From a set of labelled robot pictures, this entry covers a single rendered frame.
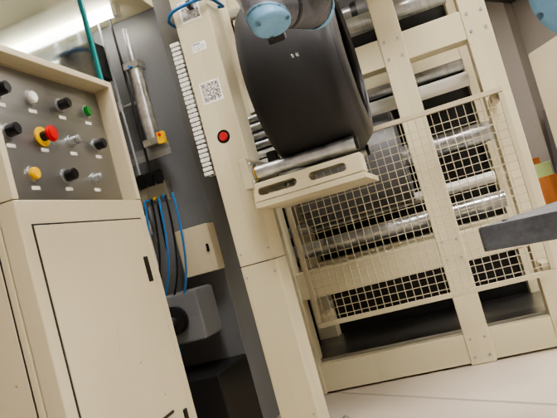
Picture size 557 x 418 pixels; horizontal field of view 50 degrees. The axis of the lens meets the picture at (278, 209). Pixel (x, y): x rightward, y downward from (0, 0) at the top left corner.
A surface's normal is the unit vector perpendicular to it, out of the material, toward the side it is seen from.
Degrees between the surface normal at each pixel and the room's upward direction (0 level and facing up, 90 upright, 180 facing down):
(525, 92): 90
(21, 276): 90
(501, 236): 90
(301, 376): 90
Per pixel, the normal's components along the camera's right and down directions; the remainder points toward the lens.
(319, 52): 0.02, 0.06
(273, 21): 0.35, 0.89
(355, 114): 0.66, 0.39
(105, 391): 0.93, -0.27
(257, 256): -0.27, 0.01
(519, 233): -0.77, 0.18
